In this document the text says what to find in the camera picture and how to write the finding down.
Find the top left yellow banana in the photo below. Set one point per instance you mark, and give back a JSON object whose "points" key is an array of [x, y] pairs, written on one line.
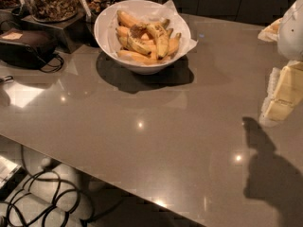
{"points": [[126, 19]]}

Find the middle left yellow banana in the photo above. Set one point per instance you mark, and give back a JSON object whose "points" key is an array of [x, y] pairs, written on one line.
{"points": [[123, 31]]}

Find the spotted yellow banana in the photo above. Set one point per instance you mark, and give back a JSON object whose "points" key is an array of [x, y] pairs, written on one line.
{"points": [[161, 38]]}

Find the dark metal stand box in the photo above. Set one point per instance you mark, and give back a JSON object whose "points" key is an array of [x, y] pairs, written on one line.
{"points": [[70, 34]]}

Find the black card terminal device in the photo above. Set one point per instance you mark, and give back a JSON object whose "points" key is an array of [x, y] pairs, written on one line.
{"points": [[28, 49]]}

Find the white device on floor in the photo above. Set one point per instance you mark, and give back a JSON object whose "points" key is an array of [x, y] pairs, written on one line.
{"points": [[8, 171]]}

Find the white ceramic bowl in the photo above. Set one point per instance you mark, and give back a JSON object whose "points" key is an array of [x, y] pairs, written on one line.
{"points": [[107, 29]]}

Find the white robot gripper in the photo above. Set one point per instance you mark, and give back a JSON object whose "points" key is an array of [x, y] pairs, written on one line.
{"points": [[292, 35]]}

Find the bottom front yellow banana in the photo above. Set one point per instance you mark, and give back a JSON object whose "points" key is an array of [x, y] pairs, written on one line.
{"points": [[134, 56]]}

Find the white label tag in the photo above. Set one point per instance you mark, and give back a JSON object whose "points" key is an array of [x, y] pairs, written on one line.
{"points": [[86, 9]]}

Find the right side yellow banana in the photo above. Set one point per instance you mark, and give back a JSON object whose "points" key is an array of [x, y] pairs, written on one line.
{"points": [[174, 44]]}

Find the brown-tipped yellow banana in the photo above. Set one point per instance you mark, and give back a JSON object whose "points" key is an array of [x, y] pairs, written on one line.
{"points": [[134, 40]]}

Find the glass jar of nuts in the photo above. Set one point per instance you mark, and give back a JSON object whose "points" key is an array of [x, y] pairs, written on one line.
{"points": [[52, 11]]}

